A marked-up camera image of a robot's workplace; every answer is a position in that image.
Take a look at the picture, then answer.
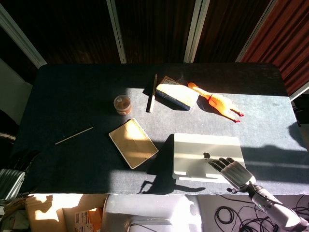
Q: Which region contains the dark blue tablecloth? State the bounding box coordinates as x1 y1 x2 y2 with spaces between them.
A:
12 63 309 195

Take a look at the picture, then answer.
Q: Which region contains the coiled black floor cable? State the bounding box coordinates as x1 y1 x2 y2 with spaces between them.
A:
214 205 239 227

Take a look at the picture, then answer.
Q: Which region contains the thick book blue cover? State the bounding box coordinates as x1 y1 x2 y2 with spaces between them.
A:
155 82 200 111

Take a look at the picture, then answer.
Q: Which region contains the white window frame post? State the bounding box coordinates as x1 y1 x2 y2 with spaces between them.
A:
183 0 211 63
0 11 48 69
106 0 127 64
235 0 282 63

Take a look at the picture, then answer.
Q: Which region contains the silver ribbed suitcase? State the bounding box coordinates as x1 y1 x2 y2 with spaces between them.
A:
0 168 26 206

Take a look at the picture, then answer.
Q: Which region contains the long dark wooden bar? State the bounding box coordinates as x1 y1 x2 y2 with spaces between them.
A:
145 73 158 113

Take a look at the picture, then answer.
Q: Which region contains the brown spiral notebook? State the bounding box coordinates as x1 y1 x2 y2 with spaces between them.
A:
108 117 159 170

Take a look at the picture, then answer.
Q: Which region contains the thin wooden stick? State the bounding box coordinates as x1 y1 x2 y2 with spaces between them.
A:
55 126 94 145

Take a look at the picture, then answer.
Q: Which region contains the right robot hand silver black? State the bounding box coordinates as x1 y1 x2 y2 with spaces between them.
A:
208 157 256 191

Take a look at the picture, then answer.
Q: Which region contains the clear plastic snack jar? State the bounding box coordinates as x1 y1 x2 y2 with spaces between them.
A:
113 94 132 116

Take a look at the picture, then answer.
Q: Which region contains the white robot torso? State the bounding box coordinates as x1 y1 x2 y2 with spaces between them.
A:
102 194 205 232

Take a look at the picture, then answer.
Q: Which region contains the silver laptop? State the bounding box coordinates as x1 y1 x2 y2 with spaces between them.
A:
172 132 247 183

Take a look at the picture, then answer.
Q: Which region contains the red curtain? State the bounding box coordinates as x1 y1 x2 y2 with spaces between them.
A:
241 0 309 96

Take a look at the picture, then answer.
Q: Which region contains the orange rubber chicken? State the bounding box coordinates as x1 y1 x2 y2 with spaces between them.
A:
187 82 245 123

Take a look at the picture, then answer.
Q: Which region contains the brown printed box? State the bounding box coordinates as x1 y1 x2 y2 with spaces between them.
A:
161 75 185 87

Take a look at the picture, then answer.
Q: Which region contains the dark brown curtain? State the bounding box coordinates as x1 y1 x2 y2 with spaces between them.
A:
0 0 271 65

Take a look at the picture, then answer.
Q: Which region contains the cardboard box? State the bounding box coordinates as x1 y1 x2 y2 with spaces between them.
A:
25 194 107 232

